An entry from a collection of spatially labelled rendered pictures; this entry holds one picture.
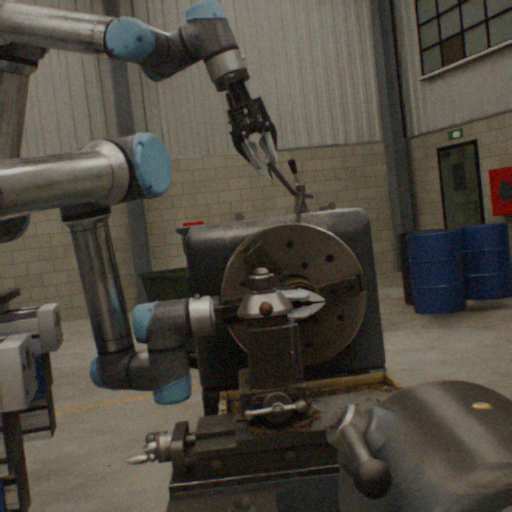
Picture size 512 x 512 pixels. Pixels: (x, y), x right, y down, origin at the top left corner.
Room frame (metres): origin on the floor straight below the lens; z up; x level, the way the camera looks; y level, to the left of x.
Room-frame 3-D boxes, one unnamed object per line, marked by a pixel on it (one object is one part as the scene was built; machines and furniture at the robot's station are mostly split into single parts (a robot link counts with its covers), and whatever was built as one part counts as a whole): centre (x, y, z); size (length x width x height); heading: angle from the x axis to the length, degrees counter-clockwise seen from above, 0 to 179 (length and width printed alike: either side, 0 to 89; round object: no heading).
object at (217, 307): (1.32, 0.03, 1.08); 0.12 x 0.09 x 0.08; 90
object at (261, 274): (0.98, 0.00, 1.17); 0.04 x 0.04 x 0.03
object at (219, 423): (0.98, -0.07, 0.95); 0.43 x 0.17 x 0.05; 91
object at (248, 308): (0.98, 0.00, 1.13); 0.08 x 0.08 x 0.03
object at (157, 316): (1.33, 0.19, 1.08); 0.11 x 0.08 x 0.09; 90
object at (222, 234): (1.95, -0.04, 1.06); 0.59 x 0.48 x 0.39; 1
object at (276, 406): (1.01, 0.00, 0.99); 0.20 x 0.10 x 0.05; 1
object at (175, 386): (1.34, 0.20, 0.98); 0.11 x 0.08 x 0.11; 59
